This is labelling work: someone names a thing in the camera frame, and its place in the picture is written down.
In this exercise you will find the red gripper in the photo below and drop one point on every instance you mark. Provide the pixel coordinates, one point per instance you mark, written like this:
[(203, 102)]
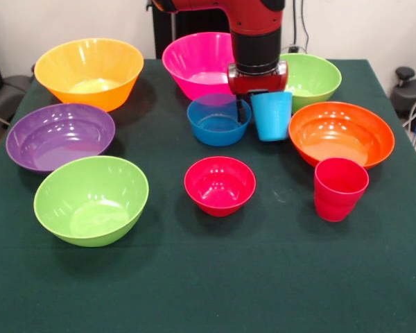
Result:
[(256, 83)]

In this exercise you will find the blue plastic cup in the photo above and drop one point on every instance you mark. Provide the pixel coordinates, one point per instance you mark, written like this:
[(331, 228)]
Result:
[(272, 118)]

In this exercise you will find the small blue plastic bowl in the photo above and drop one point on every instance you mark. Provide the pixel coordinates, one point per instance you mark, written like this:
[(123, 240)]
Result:
[(218, 135)]

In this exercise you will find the light green plastic bowl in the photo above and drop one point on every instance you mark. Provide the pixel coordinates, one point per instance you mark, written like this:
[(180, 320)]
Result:
[(90, 197), (315, 76)]

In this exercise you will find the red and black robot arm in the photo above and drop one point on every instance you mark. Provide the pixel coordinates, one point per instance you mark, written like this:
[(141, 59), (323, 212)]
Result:
[(256, 21)]

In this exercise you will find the large pink plastic bowl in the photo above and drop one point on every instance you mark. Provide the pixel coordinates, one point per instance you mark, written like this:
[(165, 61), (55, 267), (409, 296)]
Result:
[(194, 59)]

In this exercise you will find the small red plastic bowl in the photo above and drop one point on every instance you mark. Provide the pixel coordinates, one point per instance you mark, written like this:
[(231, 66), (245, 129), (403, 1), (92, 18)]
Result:
[(220, 187)]

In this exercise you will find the shallow orange plastic bowl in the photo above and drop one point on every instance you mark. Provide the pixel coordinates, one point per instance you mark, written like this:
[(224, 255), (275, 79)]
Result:
[(339, 135)]

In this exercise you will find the red plastic cup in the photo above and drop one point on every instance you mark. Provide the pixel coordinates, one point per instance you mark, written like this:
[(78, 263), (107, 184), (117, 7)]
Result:
[(336, 201)]

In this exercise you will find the black floor stand base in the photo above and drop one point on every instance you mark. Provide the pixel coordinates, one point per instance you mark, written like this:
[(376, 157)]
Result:
[(409, 93)]

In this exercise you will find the large yellow-orange plastic bowl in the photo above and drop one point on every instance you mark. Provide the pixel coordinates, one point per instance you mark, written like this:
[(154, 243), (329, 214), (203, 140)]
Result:
[(90, 59)]

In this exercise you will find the dark green table cloth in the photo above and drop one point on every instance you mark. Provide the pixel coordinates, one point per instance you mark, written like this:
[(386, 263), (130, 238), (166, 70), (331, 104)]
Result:
[(208, 277)]

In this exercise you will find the shallow purple plastic bowl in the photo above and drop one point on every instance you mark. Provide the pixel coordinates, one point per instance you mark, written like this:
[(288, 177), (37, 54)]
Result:
[(59, 135)]

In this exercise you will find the black wall plug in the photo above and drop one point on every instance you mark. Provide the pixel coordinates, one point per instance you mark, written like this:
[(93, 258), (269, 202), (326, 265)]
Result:
[(293, 49)]

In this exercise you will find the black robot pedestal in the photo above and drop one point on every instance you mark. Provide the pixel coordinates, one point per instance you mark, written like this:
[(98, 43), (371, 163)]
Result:
[(201, 26)]

